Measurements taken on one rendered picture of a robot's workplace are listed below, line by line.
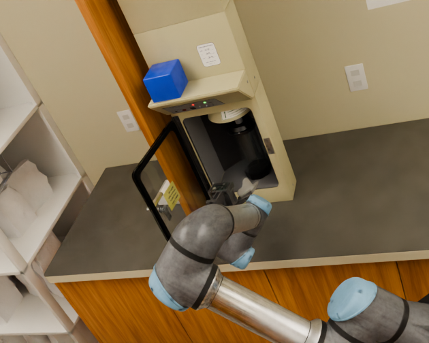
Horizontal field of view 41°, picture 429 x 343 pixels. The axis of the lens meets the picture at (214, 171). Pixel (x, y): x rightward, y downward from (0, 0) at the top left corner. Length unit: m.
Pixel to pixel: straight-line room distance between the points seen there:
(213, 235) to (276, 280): 0.81
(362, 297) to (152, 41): 1.04
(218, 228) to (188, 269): 0.11
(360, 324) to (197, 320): 1.12
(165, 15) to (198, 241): 0.82
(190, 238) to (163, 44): 0.80
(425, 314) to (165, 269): 0.61
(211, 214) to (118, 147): 1.53
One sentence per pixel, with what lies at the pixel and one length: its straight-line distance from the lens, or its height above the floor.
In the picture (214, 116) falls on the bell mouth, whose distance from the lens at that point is 2.04.
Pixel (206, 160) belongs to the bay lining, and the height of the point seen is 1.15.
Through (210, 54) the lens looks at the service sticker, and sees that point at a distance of 1.87.
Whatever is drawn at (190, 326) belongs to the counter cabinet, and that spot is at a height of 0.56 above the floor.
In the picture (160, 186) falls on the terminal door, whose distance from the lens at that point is 1.95.
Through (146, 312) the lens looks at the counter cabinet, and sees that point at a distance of 2.45.
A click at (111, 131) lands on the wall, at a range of 2.77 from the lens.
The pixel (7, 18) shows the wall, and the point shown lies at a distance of 2.68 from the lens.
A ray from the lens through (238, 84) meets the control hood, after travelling 1.79.
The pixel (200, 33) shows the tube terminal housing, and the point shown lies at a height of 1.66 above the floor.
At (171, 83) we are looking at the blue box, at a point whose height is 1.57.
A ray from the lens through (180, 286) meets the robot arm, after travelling 1.33.
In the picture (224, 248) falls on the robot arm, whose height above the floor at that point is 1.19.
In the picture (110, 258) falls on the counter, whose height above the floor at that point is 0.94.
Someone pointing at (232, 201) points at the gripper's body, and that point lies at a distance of 1.84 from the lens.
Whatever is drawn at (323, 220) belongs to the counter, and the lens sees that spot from 2.05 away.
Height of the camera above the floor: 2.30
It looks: 33 degrees down
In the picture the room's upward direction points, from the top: 24 degrees counter-clockwise
